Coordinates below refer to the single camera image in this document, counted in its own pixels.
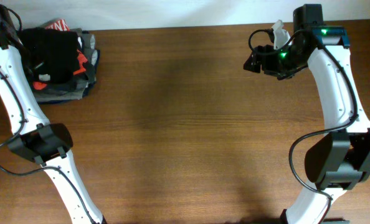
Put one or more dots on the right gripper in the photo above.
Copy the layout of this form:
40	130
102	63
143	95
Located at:
268	65

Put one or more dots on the black t-shirt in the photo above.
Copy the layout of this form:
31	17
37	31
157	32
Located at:
53	54

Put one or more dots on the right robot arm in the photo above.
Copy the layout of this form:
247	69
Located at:
341	158

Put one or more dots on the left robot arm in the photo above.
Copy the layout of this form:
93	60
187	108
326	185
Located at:
33	137

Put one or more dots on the grey folded garment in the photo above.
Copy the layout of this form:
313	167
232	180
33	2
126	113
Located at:
66	93

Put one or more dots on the dark folded garment stack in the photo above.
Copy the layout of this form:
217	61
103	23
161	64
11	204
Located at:
88	84

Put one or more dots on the red folded t-shirt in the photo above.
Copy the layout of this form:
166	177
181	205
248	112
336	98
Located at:
60	24

